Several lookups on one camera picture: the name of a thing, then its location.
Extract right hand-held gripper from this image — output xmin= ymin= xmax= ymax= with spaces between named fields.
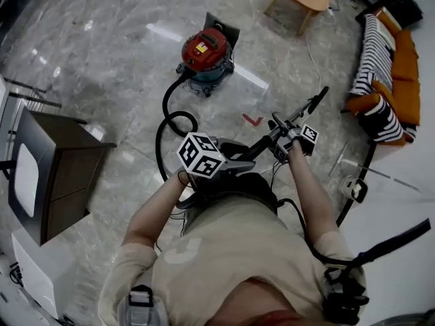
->
xmin=267 ymin=111 xmax=319 ymax=165

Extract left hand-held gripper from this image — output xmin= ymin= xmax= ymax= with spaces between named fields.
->
xmin=176 ymin=131 xmax=257 ymax=211

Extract black plastic squeegee head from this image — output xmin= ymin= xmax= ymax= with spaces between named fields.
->
xmin=305 ymin=86 xmax=330 ymax=115

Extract vacuum hose and wand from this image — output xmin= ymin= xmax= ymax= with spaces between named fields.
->
xmin=155 ymin=69 xmax=273 ymax=183

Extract person's right forearm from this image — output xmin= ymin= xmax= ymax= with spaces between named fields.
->
xmin=286 ymin=138 xmax=341 ymax=241

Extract person's left forearm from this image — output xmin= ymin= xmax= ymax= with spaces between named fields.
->
xmin=122 ymin=170 xmax=192 ymax=248

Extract red vacuum cleaner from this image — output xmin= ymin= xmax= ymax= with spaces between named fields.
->
xmin=175 ymin=27 xmax=236 ymax=98

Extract person's black trousers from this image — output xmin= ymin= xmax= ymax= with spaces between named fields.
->
xmin=190 ymin=172 xmax=279 ymax=217

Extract small white device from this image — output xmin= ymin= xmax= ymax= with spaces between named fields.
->
xmin=341 ymin=176 xmax=369 ymax=204

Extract striped cushion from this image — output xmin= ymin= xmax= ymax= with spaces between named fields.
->
xmin=359 ymin=94 xmax=415 ymax=143

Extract dark grey board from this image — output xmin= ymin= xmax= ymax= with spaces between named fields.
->
xmin=203 ymin=11 xmax=241 ymax=47

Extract striped blanket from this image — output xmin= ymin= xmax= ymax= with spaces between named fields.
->
xmin=349 ymin=14 xmax=397 ymax=96

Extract orange sofa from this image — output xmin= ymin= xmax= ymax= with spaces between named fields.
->
xmin=345 ymin=7 xmax=421 ymax=147

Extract brown wooden cabinet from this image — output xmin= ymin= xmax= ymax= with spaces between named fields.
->
xmin=7 ymin=106 xmax=118 ymax=247

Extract metal rack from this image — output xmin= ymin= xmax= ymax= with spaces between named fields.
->
xmin=2 ymin=75 xmax=63 ymax=109

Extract white basin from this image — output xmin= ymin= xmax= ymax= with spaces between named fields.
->
xmin=14 ymin=143 xmax=39 ymax=219

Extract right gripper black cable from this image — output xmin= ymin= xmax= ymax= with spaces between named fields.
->
xmin=275 ymin=198 xmax=358 ymax=268

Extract grey strap buckle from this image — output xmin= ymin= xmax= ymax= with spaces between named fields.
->
xmin=128 ymin=285 xmax=154 ymax=308

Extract black strap bundle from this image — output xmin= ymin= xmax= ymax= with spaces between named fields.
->
xmin=321 ymin=266 xmax=370 ymax=326

